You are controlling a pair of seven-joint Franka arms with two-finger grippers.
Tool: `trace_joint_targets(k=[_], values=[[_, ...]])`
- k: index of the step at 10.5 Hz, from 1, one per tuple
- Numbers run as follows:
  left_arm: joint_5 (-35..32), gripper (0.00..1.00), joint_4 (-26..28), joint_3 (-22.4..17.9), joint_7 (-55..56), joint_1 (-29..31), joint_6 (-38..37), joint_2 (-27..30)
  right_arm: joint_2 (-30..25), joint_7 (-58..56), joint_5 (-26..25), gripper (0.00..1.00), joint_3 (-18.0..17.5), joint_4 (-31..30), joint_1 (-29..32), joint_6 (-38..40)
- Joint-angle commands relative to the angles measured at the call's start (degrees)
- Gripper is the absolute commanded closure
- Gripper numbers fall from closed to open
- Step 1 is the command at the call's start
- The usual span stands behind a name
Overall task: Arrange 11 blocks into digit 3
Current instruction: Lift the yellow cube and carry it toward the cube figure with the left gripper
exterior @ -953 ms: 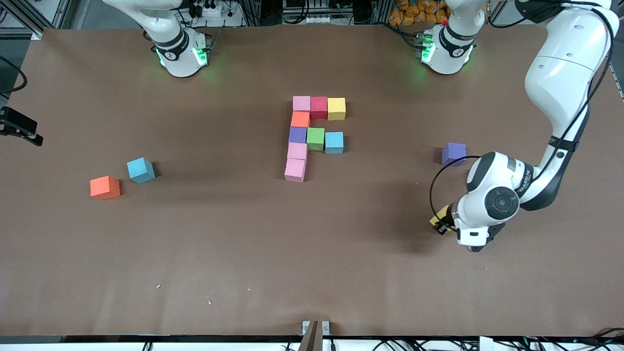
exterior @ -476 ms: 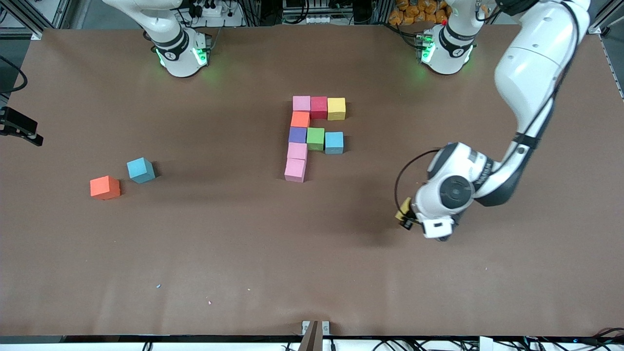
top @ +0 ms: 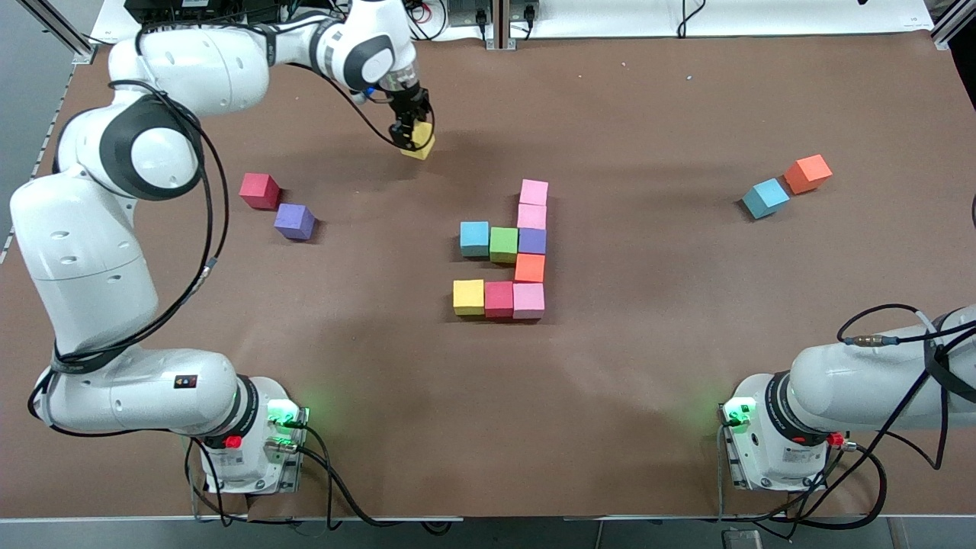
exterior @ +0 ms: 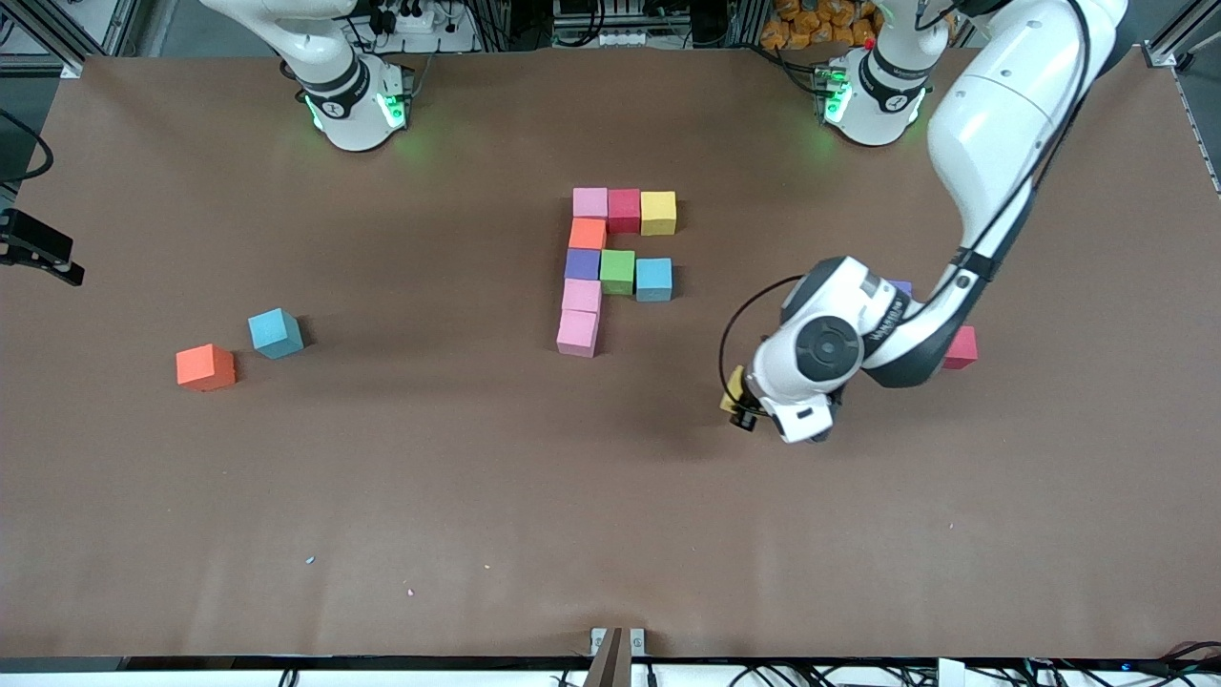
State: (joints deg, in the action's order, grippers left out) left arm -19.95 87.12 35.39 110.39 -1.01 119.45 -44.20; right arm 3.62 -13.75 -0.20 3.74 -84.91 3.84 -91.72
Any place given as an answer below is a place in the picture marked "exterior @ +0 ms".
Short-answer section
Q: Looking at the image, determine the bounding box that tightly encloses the blue foam cube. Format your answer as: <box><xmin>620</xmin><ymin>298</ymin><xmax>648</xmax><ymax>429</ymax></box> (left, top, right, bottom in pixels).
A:
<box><xmin>635</xmin><ymin>258</ymin><xmax>673</xmax><ymax>303</ymax></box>
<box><xmin>248</xmin><ymin>307</ymin><xmax>305</xmax><ymax>361</ymax></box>

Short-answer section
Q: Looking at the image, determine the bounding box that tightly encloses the green foam cube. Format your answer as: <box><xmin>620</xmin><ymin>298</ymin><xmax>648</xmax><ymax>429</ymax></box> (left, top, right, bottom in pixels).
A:
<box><xmin>599</xmin><ymin>249</ymin><xmax>637</xmax><ymax>297</ymax></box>

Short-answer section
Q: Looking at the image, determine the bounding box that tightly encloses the red foam cube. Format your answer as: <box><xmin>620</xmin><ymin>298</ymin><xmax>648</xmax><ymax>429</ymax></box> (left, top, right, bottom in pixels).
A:
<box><xmin>608</xmin><ymin>188</ymin><xmax>643</xmax><ymax>236</ymax></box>
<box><xmin>942</xmin><ymin>325</ymin><xmax>980</xmax><ymax>371</ymax></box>

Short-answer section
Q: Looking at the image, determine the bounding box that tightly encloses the black equipment rack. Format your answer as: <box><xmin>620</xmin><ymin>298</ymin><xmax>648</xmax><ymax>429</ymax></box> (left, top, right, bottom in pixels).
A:
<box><xmin>548</xmin><ymin>0</ymin><xmax>756</xmax><ymax>51</ymax></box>

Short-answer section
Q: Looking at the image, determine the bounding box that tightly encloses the bag of orange snacks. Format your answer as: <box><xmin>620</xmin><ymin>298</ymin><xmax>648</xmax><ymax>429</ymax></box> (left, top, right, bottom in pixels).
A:
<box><xmin>760</xmin><ymin>0</ymin><xmax>880</xmax><ymax>51</ymax></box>

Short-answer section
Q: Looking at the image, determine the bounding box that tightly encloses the large white power strip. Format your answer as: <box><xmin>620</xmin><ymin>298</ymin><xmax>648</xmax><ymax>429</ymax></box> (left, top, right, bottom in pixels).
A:
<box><xmin>377</xmin><ymin>10</ymin><xmax>478</xmax><ymax>53</ymax></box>

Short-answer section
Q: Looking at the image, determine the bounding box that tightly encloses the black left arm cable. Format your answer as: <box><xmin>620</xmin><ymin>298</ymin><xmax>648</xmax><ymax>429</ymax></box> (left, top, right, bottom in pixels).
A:
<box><xmin>718</xmin><ymin>0</ymin><xmax>1093</xmax><ymax>413</ymax></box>

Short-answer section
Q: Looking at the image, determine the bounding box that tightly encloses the aluminium frame profile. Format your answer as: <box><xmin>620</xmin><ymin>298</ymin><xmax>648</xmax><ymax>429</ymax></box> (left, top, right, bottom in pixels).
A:
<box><xmin>0</xmin><ymin>0</ymin><xmax>144</xmax><ymax>79</ymax></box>
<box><xmin>1145</xmin><ymin>0</ymin><xmax>1221</xmax><ymax>73</ymax></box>

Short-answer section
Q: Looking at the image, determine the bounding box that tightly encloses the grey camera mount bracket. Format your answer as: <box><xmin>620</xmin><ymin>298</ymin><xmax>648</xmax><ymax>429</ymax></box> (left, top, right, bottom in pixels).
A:
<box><xmin>590</xmin><ymin>627</ymin><xmax>647</xmax><ymax>687</ymax></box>

